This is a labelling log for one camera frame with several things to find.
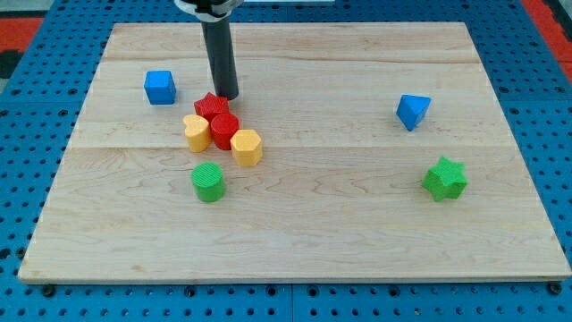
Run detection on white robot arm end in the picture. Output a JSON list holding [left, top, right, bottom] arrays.
[[173, 0, 244, 23]]

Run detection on blue cube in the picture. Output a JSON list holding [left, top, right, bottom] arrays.
[[144, 71, 177, 105]]

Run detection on yellow hexagon block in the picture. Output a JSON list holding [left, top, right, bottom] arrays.
[[231, 129, 263, 166]]

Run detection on wooden board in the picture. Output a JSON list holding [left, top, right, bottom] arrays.
[[19, 22, 571, 284]]

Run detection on red cylinder block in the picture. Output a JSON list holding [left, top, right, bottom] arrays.
[[210, 113, 240, 150]]

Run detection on green cylinder block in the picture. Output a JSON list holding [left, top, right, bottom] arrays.
[[190, 162, 226, 202]]

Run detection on red star block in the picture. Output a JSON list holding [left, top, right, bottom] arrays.
[[194, 92, 229, 122]]

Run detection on yellow heart block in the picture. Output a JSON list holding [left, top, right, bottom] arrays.
[[182, 114, 212, 153]]

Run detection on blue triangular prism block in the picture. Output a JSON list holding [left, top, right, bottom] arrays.
[[396, 94, 432, 131]]

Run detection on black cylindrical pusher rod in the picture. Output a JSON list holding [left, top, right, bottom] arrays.
[[201, 18, 240, 100]]

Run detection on green star block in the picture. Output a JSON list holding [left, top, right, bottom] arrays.
[[422, 156, 468, 202]]

